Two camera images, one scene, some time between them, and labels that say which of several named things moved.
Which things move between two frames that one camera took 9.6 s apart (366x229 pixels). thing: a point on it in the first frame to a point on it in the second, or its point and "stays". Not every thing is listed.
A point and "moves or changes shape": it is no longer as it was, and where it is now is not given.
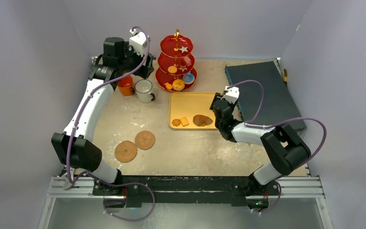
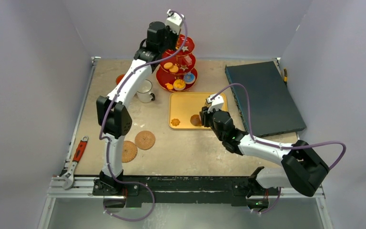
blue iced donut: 188,78 stays
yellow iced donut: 178,85 stays
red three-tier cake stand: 176,72 stays
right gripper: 218,103 to 206,117
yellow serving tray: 191,110 stays
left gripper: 145,70 to 175,36
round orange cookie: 172,69 moves or changes shape
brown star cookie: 183,67 stays
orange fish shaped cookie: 168,86 stays
